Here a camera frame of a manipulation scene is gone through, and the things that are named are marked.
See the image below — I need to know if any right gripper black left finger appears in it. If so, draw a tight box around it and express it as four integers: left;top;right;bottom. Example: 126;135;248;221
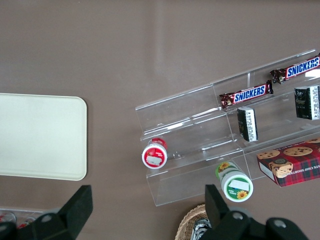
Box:
32;184;94;240

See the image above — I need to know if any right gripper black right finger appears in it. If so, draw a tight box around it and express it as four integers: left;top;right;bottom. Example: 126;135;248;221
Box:
204;184;252;240

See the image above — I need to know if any oval light wicker basket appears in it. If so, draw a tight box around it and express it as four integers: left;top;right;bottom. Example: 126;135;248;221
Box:
174;204;213;240

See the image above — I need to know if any cream rectangular plastic tray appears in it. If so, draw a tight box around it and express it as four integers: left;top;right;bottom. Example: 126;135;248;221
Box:
0;92;88;181

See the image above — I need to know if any aluminium foil container stack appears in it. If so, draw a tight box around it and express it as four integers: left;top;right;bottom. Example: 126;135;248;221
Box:
191;218;212;240

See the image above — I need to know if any green sunflower snack cup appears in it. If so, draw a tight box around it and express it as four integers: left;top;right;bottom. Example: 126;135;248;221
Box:
215;161;254;202

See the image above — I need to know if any clear acrylic bottle rack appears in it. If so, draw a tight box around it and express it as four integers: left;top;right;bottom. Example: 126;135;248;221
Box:
0;206;45;230

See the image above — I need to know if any clear acrylic tiered stand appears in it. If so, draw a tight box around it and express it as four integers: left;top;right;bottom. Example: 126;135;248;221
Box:
134;48;320;207

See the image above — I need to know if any red lid snack cup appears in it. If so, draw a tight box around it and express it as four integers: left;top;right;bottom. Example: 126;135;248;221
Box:
141;137;169;170

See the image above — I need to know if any red tartan cookie box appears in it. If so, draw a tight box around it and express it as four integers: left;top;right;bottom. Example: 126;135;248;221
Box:
256;137;320;188

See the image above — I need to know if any small black white box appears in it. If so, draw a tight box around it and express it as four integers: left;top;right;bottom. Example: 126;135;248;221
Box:
293;84;320;121
236;106;259;143

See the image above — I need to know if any Snickers chocolate bar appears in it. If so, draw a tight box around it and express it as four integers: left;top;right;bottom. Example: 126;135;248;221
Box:
219;79;274;109
269;52;320;85

